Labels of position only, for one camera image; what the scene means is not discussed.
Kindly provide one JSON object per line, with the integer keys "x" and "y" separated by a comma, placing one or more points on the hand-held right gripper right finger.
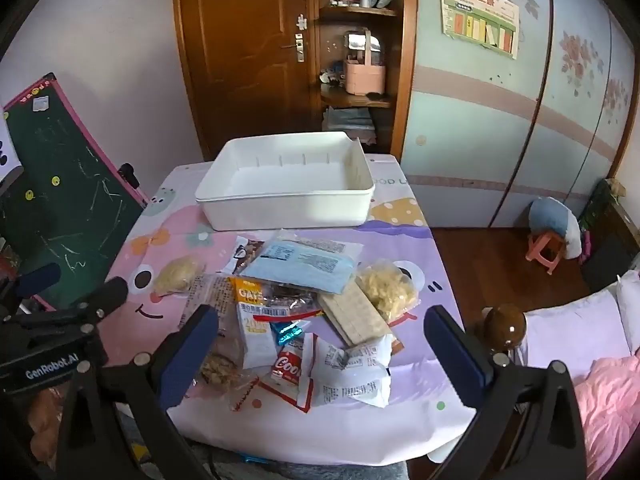
{"x": 460, "y": 355}

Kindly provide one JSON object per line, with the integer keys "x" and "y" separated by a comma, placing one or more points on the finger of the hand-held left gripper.
{"x": 107, "y": 296}
{"x": 42, "y": 276}

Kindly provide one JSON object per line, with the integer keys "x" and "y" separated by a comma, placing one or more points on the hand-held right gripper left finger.
{"x": 190, "y": 355}

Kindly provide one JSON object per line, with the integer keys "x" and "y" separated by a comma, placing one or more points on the clear cookie bag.
{"x": 222, "y": 372}

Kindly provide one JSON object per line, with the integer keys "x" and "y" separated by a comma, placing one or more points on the clear printed bread packet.
{"x": 215, "y": 292}

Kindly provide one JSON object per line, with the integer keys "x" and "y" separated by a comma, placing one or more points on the small yellow noodle snack bag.
{"x": 175, "y": 274}

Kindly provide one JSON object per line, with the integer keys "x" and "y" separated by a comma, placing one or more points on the large yellow noodle snack bag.
{"x": 387, "y": 292}

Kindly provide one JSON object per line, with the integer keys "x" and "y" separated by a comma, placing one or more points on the teal candy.
{"x": 287, "y": 331}

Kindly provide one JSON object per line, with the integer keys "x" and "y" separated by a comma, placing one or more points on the red and white snack packet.
{"x": 290, "y": 365}

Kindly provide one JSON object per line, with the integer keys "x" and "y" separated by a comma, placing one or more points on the white crinkled snack packet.
{"x": 355, "y": 380}

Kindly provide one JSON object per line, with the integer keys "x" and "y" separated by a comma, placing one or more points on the clear brownie packet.
{"x": 290, "y": 305}

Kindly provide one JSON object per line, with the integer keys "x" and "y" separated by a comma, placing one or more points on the beige wafer pack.
{"x": 352, "y": 317}

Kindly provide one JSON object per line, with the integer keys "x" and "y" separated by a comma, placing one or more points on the brown and white snack packet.
{"x": 245, "y": 252}

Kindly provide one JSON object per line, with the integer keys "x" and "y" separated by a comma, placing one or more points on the blue and white snack packet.
{"x": 300, "y": 265}

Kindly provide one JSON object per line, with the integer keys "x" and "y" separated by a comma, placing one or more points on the white plastic bin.
{"x": 290, "y": 180}

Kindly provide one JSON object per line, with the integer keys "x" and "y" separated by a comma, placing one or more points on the cartoon printed tablecloth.
{"x": 150, "y": 240}

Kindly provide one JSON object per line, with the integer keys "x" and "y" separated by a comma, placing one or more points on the white bed sheet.
{"x": 575, "y": 330}

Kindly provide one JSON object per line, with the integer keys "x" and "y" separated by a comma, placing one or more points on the blue plastic item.
{"x": 255, "y": 459}

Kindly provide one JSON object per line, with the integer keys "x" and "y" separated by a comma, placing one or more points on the black clamp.
{"x": 127, "y": 174}

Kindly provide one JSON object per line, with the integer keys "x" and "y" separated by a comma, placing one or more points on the pink plastic stool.
{"x": 542, "y": 249}

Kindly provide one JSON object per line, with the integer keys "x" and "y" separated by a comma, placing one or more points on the white dotted board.
{"x": 5, "y": 145}

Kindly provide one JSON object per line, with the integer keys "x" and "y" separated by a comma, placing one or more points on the pink blanket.
{"x": 615, "y": 400}

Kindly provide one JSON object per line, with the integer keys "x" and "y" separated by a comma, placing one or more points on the blue plush cushion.
{"x": 547, "y": 212}

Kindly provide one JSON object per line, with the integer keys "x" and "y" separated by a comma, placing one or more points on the dark wooden furniture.
{"x": 605, "y": 250}

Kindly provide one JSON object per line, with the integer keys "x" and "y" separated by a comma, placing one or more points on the floral pastel wardrobe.
{"x": 475, "y": 135}

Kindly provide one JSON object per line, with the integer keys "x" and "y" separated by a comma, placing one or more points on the stack of folded cloths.
{"x": 350, "y": 120}

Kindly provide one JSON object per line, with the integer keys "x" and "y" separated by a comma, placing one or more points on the brown wooden door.
{"x": 240, "y": 60}

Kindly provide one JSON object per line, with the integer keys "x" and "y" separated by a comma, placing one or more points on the wooden corner shelf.
{"x": 350, "y": 96}

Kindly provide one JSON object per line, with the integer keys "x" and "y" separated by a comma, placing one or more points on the pink basket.
{"x": 365, "y": 77}

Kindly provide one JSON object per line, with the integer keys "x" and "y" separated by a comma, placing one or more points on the wooden bed post knob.
{"x": 505, "y": 327}

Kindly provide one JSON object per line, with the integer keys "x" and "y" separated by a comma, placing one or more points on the green chalkboard with pink frame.
{"x": 65, "y": 190}

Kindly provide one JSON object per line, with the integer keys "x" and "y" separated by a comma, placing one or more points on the wall poster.
{"x": 480, "y": 15}

